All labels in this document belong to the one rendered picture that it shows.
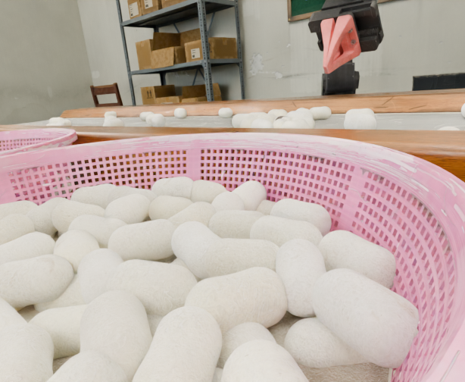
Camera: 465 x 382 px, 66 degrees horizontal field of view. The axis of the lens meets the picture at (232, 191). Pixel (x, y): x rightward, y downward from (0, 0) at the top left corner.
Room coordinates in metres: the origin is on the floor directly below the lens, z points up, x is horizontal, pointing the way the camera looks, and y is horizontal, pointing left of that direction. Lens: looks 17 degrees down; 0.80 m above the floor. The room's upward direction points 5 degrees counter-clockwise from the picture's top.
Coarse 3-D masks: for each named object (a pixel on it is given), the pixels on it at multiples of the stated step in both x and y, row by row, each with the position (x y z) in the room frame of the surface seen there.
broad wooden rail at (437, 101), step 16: (304, 96) 0.72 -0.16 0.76; (320, 96) 0.67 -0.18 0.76; (336, 96) 0.63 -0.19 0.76; (352, 96) 0.59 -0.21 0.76; (368, 96) 0.57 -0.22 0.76; (384, 96) 0.55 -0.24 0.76; (400, 96) 0.53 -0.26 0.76; (416, 96) 0.52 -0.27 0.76; (432, 96) 0.50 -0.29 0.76; (448, 96) 0.49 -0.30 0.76; (464, 96) 0.48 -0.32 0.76; (64, 112) 1.20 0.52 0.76; (80, 112) 1.13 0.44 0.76; (96, 112) 1.07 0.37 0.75; (128, 112) 0.96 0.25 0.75; (160, 112) 0.87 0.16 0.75; (192, 112) 0.80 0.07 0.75; (208, 112) 0.76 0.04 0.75; (240, 112) 0.71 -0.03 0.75; (288, 112) 0.64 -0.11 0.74; (336, 112) 0.58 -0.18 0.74; (384, 112) 0.53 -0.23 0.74; (400, 112) 0.51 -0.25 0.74; (416, 112) 0.50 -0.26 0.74; (432, 112) 0.48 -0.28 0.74
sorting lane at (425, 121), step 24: (48, 120) 1.17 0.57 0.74; (72, 120) 1.06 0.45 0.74; (96, 120) 0.96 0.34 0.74; (168, 120) 0.76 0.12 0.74; (192, 120) 0.71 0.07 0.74; (216, 120) 0.67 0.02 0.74; (336, 120) 0.51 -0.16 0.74; (384, 120) 0.46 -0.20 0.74; (408, 120) 0.44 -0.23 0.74; (432, 120) 0.42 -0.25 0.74; (456, 120) 0.41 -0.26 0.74
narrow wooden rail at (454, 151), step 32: (0, 128) 0.58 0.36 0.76; (32, 128) 0.52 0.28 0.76; (96, 128) 0.43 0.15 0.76; (128, 128) 0.39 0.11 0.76; (160, 128) 0.36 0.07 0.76; (192, 128) 0.34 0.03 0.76; (224, 128) 0.32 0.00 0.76; (256, 128) 0.30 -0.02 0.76; (288, 128) 0.28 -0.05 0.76; (160, 160) 0.31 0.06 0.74; (256, 160) 0.24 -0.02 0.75; (448, 160) 0.16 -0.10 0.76
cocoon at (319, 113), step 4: (312, 108) 0.53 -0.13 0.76; (316, 108) 0.52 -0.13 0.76; (320, 108) 0.52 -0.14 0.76; (324, 108) 0.52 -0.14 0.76; (328, 108) 0.52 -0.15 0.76; (312, 112) 0.52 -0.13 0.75; (316, 112) 0.52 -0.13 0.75; (320, 112) 0.52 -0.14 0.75; (324, 112) 0.52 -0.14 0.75; (328, 112) 0.52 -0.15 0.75; (316, 116) 0.52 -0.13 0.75; (320, 116) 0.52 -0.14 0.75; (324, 116) 0.52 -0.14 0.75; (328, 116) 0.52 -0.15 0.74
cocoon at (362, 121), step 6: (354, 114) 0.37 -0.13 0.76; (360, 114) 0.36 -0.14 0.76; (366, 114) 0.36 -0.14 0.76; (348, 120) 0.37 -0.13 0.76; (354, 120) 0.36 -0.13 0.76; (360, 120) 0.35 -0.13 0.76; (366, 120) 0.35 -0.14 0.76; (372, 120) 0.35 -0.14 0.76; (348, 126) 0.37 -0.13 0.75; (354, 126) 0.36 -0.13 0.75; (360, 126) 0.35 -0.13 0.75; (366, 126) 0.35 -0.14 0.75; (372, 126) 0.35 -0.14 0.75
